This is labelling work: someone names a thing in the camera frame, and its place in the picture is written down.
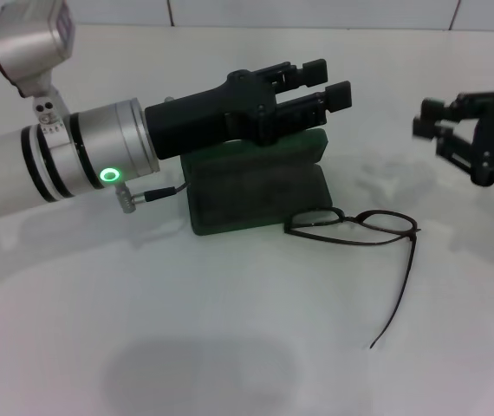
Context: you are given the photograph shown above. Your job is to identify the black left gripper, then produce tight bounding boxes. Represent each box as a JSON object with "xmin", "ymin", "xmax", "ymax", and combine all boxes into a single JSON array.
[{"xmin": 144, "ymin": 58, "xmax": 329, "ymax": 159}]

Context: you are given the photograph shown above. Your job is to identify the black framed glasses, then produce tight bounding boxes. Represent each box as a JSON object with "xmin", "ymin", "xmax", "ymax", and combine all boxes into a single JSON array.
[{"xmin": 284, "ymin": 206, "xmax": 421, "ymax": 350}]

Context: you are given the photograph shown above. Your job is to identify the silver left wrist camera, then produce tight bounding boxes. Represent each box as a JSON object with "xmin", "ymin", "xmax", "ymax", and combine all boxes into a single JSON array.
[{"xmin": 0, "ymin": 0, "xmax": 76, "ymax": 131}]

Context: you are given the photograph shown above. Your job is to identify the green glasses case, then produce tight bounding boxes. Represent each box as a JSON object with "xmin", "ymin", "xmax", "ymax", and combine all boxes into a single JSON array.
[{"xmin": 180, "ymin": 127, "xmax": 334, "ymax": 237}]

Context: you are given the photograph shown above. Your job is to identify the black left wrist connector cable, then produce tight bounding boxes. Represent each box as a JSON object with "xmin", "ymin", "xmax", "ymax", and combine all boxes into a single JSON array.
[{"xmin": 115, "ymin": 180, "xmax": 192, "ymax": 215}]

